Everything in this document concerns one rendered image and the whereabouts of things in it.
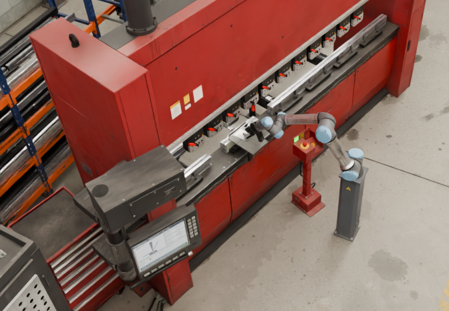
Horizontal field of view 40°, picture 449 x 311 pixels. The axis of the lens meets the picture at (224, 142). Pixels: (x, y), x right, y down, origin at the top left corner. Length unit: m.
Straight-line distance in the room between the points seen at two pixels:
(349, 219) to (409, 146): 1.32
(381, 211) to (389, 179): 0.39
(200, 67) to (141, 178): 1.09
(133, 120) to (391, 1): 3.31
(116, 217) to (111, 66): 0.86
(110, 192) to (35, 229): 1.36
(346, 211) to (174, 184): 2.10
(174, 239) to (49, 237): 1.15
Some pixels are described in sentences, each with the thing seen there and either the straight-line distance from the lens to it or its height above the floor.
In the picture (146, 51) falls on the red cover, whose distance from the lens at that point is 3.72.
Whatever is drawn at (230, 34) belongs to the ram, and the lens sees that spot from 4.27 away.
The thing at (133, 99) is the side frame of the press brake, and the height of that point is 2.17.
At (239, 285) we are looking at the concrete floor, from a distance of 5.21.
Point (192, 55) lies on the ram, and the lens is 4.05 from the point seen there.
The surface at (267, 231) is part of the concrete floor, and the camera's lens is 5.50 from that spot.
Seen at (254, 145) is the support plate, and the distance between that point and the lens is 4.79.
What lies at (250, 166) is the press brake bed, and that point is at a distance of 5.07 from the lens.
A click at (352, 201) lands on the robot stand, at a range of 5.06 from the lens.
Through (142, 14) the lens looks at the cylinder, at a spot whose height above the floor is 2.43.
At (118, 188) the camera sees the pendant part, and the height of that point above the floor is 1.95.
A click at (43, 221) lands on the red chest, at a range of 4.66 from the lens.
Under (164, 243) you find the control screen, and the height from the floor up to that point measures 1.45.
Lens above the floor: 4.45
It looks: 46 degrees down
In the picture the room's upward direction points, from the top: 6 degrees counter-clockwise
